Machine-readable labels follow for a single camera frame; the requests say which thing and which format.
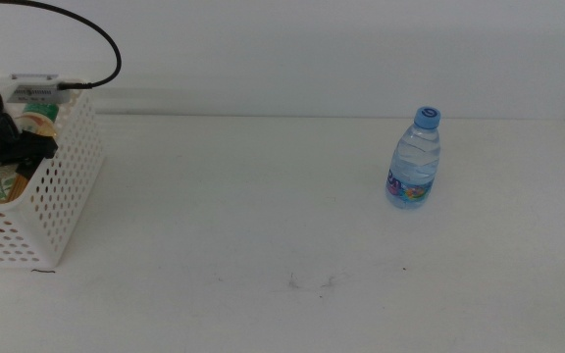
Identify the yellow tea bottle green label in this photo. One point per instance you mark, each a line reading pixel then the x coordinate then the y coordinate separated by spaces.
pixel 0 184

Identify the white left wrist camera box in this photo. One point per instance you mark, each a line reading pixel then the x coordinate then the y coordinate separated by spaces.
pixel 37 93

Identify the clear water bottle blue cap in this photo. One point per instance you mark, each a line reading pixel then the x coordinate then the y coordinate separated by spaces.
pixel 414 162

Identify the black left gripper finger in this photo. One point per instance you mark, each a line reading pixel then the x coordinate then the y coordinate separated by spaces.
pixel 37 147

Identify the white perforated plastic basket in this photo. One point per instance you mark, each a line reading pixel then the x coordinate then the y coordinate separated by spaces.
pixel 62 196

